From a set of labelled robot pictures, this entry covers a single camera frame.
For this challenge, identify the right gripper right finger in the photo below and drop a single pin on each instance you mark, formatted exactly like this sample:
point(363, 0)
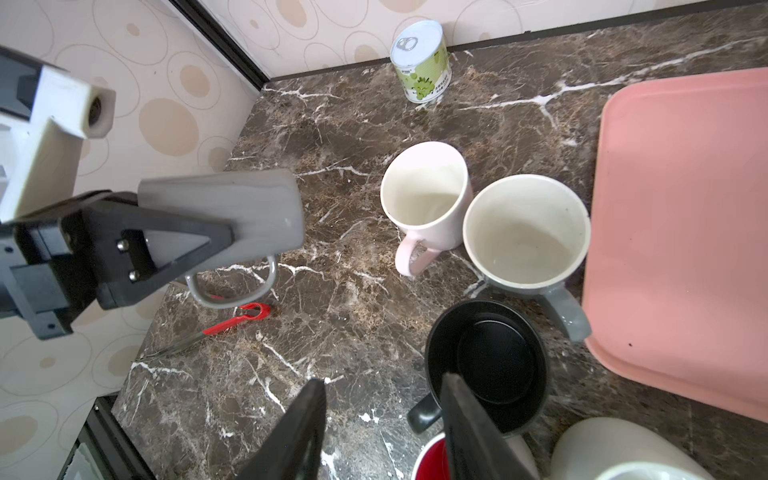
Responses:
point(464, 418)

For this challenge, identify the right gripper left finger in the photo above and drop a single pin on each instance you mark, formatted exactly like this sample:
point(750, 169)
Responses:
point(293, 448)

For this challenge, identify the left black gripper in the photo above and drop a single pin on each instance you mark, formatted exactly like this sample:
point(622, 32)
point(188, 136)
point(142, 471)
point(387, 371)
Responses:
point(99, 247)

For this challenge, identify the white mug black rim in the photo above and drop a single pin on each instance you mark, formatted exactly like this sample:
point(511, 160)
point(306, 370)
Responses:
point(447, 458)

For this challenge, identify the white ceramic mug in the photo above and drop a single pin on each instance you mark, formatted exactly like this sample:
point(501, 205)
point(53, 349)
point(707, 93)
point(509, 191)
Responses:
point(610, 448)

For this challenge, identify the large grey mug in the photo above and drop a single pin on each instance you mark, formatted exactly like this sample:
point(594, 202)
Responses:
point(264, 208)

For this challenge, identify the small grey mug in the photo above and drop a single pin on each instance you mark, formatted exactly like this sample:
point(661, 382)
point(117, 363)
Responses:
point(528, 234)

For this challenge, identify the pink mug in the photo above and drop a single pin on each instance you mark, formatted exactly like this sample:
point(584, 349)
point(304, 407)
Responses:
point(426, 192)

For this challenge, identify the pink plastic tray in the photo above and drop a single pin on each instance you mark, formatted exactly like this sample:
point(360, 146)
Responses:
point(676, 276)

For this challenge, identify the small green white can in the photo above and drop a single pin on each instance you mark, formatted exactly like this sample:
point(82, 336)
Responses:
point(420, 58)

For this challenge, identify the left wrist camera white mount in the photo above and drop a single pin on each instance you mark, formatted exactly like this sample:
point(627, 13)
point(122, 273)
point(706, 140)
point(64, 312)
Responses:
point(46, 115)

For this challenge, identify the red handled tool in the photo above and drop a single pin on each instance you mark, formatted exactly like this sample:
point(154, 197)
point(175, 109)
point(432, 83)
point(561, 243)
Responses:
point(250, 312)

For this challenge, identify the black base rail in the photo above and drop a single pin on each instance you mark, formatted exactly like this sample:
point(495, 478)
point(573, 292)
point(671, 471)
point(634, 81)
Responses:
point(103, 450)

